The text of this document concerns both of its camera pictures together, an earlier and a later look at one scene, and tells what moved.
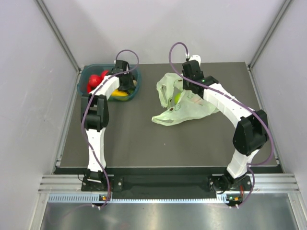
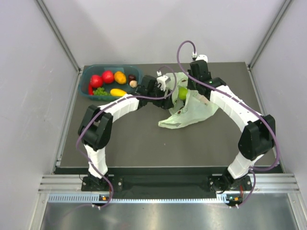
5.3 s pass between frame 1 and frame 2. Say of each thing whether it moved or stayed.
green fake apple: moved
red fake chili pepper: stayed
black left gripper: moved
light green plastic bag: moved
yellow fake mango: stayed
